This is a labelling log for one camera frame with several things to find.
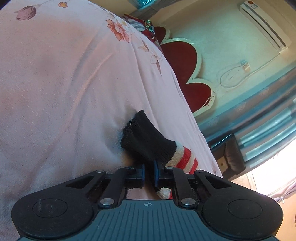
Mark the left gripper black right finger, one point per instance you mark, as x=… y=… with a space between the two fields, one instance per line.
x=192 y=190

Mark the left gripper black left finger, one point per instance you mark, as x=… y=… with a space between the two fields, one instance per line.
x=109 y=190

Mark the striped knit sweater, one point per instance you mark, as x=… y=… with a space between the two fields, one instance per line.
x=146 y=144

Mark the dark leather armchair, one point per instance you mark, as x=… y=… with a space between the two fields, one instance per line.
x=228 y=156

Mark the blue window curtain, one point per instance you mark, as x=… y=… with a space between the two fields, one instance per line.
x=262 y=124

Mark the pink floral bed quilt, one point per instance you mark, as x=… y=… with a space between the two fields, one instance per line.
x=73 y=74

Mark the red heart-shaped headboard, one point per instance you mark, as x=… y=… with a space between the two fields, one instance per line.
x=186 y=61

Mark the striped red pillow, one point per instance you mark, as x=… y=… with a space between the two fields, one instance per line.
x=145 y=27

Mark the white wall air conditioner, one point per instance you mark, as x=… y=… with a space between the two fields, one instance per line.
x=270 y=29

